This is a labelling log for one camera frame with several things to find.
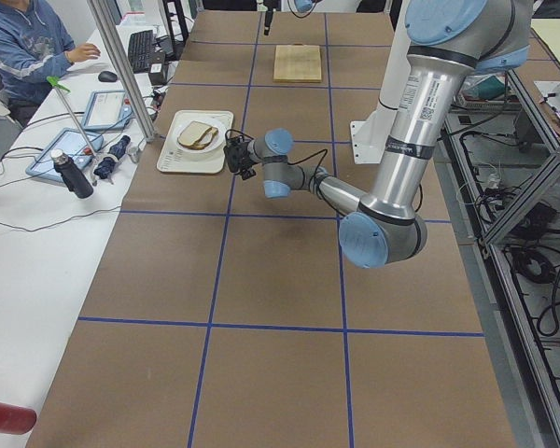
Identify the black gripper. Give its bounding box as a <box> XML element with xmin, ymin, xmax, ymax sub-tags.
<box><xmin>224</xmin><ymin>142</ymin><xmax>257</xmax><ymax>180</ymax></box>
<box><xmin>263</xmin><ymin>0</ymin><xmax>279</xmax><ymax>35</ymax></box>

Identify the white round plate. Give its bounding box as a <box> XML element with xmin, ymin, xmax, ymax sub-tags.
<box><xmin>173</xmin><ymin>117</ymin><xmax>224</xmax><ymax>154</ymax></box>

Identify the bread slice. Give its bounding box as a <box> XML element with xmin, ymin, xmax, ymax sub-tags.
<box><xmin>177</xmin><ymin>121</ymin><xmax>211</xmax><ymax>147</ymax></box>
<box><xmin>186</xmin><ymin>128</ymin><xmax>218</xmax><ymax>150</ymax></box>

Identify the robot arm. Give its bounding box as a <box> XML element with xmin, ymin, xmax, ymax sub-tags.
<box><xmin>262</xmin><ymin>0</ymin><xmax>318</xmax><ymax>35</ymax></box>
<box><xmin>224</xmin><ymin>1</ymin><xmax>533</xmax><ymax>268</ymax></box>

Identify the bread slice under egg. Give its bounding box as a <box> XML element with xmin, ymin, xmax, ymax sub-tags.
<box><xmin>186</xmin><ymin>128</ymin><xmax>218</xmax><ymax>150</ymax></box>

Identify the person's hand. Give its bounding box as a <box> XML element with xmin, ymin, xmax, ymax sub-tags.
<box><xmin>65</xmin><ymin>43</ymin><xmax>101</xmax><ymax>63</ymax></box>

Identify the wooden cutting board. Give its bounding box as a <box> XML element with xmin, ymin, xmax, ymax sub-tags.
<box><xmin>273</xmin><ymin>44</ymin><xmax>322</xmax><ymax>83</ymax></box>

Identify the cream bear serving tray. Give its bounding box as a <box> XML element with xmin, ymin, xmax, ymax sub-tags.
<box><xmin>156</xmin><ymin>110</ymin><xmax>234</xmax><ymax>175</ymax></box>

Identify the black keyboard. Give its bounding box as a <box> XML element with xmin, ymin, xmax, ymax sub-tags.
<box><xmin>127</xmin><ymin>30</ymin><xmax>154</xmax><ymax>73</ymax></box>

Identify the folded dark blue umbrella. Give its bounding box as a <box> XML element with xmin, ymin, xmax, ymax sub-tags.
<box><xmin>93</xmin><ymin>135</ymin><xmax>131</xmax><ymax>183</ymax></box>

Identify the upper teach pendant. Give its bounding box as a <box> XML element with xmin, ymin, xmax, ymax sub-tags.
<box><xmin>81</xmin><ymin>90</ymin><xmax>133</xmax><ymax>132</ymax></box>

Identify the teach pendant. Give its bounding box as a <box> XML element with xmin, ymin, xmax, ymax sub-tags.
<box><xmin>81</xmin><ymin>90</ymin><xmax>133</xmax><ymax>132</ymax></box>
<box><xmin>25</xmin><ymin>127</ymin><xmax>105</xmax><ymax>184</ymax></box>

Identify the lower teach pendant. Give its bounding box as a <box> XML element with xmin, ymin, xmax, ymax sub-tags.
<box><xmin>25</xmin><ymin>127</ymin><xmax>105</xmax><ymax>184</ymax></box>

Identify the black water bottle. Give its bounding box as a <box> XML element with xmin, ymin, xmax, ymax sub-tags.
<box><xmin>50</xmin><ymin>148</ymin><xmax>93</xmax><ymax>199</ymax></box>

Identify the black computer mouse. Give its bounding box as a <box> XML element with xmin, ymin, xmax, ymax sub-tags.
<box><xmin>97</xmin><ymin>70</ymin><xmax>119</xmax><ymax>83</ymax></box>

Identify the metal rod green clip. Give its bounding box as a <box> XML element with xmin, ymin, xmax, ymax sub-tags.
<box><xmin>47</xmin><ymin>76</ymin><xmax>98</xmax><ymax>187</ymax></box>

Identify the seated person blue hoodie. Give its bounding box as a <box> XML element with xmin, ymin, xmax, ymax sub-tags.
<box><xmin>0</xmin><ymin>1</ymin><xmax>79</xmax><ymax>126</ymax></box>

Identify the red bottle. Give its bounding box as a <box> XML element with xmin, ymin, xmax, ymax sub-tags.
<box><xmin>0</xmin><ymin>402</ymin><xmax>37</xmax><ymax>435</ymax></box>

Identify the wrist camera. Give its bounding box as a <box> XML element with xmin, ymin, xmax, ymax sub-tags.
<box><xmin>225</xmin><ymin>129</ymin><xmax>253</xmax><ymax>147</ymax></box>

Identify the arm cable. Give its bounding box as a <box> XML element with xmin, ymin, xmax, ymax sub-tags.
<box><xmin>284</xmin><ymin>147</ymin><xmax>330</xmax><ymax>188</ymax></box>

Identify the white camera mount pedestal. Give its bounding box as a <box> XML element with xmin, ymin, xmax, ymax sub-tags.
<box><xmin>350</xmin><ymin>0</ymin><xmax>411</xmax><ymax>164</ymax></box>

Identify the aluminium frame post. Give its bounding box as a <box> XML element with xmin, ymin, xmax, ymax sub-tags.
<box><xmin>87</xmin><ymin>0</ymin><xmax>156</xmax><ymax>143</ymax></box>

